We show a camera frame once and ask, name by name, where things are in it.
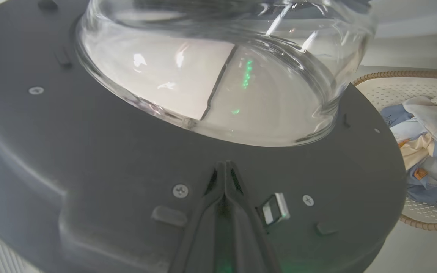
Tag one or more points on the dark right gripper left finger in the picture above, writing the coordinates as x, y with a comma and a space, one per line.
203, 235

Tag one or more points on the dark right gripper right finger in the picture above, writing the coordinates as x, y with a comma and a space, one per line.
247, 235

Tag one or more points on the dark grey glass washer door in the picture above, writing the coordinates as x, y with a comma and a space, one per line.
89, 159

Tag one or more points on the blue bear print garment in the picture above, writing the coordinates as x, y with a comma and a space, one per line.
425, 187

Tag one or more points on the cream garment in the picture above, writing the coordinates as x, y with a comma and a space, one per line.
415, 149

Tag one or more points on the white garment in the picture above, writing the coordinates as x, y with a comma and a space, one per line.
433, 115

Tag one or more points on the cream perforated laundry basket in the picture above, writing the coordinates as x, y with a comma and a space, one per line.
383, 91

